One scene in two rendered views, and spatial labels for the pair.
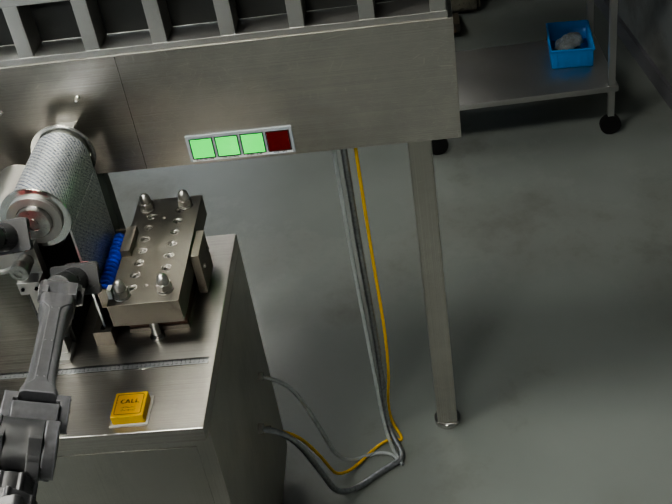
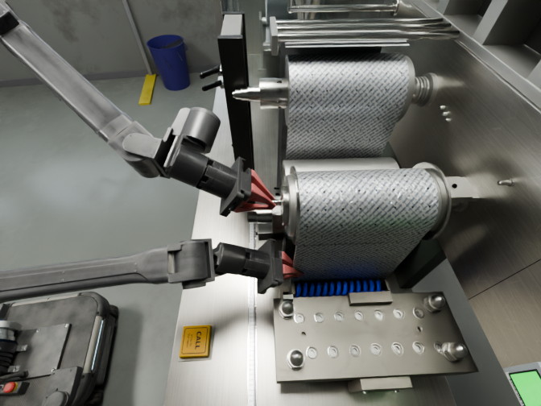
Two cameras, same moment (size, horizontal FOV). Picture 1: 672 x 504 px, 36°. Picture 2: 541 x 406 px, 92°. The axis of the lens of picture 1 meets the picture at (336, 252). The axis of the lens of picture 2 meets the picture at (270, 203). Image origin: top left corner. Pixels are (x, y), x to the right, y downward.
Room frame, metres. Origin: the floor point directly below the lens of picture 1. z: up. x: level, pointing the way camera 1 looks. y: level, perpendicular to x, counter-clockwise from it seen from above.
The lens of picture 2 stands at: (1.75, 0.31, 1.64)
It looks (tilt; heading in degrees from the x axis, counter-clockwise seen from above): 52 degrees down; 80
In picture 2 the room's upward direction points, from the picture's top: straight up
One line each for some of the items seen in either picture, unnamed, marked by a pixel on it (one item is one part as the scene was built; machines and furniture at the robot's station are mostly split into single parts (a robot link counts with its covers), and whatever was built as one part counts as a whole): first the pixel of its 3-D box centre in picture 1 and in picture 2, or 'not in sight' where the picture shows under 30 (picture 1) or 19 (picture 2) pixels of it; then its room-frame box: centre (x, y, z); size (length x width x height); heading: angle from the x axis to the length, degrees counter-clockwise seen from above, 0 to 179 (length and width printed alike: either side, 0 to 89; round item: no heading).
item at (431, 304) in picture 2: (145, 201); (435, 301); (2.14, 0.43, 1.05); 0.04 x 0.04 x 0.04
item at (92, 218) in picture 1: (93, 232); (346, 263); (1.95, 0.53, 1.11); 0.23 x 0.01 x 0.18; 173
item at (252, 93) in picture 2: not in sight; (246, 93); (1.79, 0.86, 1.33); 0.06 x 0.03 x 0.03; 173
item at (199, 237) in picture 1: (202, 261); (377, 386); (1.98, 0.31, 0.96); 0.10 x 0.03 x 0.11; 173
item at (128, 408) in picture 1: (130, 407); (196, 341); (1.59, 0.48, 0.91); 0.07 x 0.07 x 0.02; 83
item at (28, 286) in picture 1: (43, 304); (269, 242); (1.80, 0.65, 1.05); 0.06 x 0.05 x 0.31; 173
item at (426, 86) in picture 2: not in sight; (412, 90); (2.16, 0.82, 1.33); 0.07 x 0.07 x 0.07; 83
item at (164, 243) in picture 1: (160, 257); (364, 335); (1.97, 0.41, 1.00); 0.40 x 0.16 x 0.06; 173
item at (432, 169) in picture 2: (63, 153); (423, 200); (2.09, 0.57, 1.25); 0.15 x 0.01 x 0.15; 83
